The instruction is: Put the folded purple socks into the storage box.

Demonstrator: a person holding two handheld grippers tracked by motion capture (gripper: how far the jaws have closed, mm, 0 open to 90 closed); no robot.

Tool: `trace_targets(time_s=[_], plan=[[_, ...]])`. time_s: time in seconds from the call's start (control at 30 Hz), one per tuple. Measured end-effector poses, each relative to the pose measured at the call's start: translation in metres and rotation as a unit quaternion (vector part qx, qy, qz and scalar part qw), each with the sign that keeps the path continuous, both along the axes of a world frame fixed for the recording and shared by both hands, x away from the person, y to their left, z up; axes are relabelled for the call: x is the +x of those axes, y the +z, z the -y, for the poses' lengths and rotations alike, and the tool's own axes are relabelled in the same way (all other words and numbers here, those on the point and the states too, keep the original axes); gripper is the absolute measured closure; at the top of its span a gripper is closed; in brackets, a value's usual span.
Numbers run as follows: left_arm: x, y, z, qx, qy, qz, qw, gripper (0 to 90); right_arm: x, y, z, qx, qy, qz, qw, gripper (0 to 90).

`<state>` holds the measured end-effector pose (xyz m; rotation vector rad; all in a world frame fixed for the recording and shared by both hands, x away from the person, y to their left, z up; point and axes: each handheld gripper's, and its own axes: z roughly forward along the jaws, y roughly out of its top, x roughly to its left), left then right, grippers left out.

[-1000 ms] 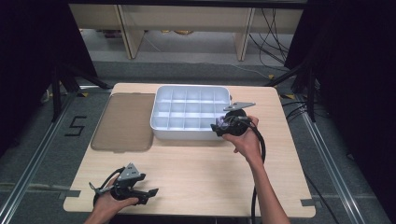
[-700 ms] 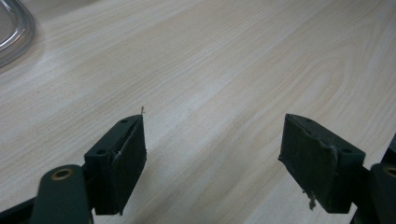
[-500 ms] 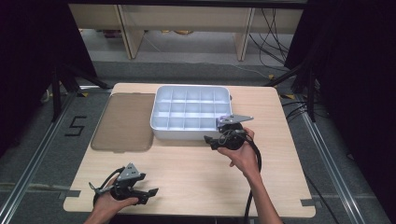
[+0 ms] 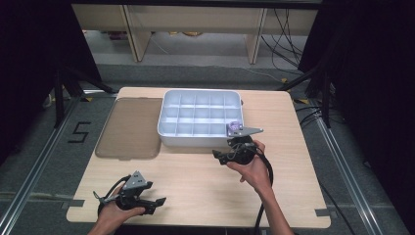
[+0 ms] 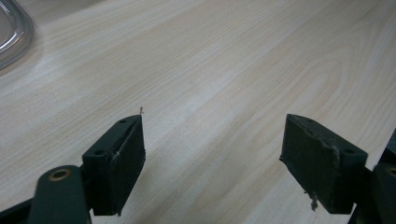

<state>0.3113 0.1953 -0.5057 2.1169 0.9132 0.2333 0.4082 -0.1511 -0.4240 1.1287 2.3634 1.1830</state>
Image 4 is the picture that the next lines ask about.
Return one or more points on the person's right hand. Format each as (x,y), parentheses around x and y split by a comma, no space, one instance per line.
(256,173)

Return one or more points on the black metal stand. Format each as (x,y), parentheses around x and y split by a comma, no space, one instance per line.
(324,94)
(60,94)

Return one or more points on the beige wooden desk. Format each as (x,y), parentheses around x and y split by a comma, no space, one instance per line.
(195,19)

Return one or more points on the dark curtain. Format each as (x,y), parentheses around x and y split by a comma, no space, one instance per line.
(375,98)
(32,65)

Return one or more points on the white compartment storage box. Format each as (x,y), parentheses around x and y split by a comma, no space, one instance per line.
(195,138)

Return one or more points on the black tape floor mark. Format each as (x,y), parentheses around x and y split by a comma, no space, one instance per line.
(79,132)

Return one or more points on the aluminium floor rail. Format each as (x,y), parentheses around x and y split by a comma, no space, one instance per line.
(36,169)
(349,173)

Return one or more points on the person's left hand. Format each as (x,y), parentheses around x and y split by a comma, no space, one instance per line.
(114,213)

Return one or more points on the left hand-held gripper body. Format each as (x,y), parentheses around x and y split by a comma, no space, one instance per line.
(134,182)

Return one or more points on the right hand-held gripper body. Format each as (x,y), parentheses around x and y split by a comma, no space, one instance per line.
(243,153)

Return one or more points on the brown translucent box lid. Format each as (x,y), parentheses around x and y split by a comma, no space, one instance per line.
(132,129)

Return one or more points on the grey tape strip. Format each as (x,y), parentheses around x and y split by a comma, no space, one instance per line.
(323,212)
(73,203)

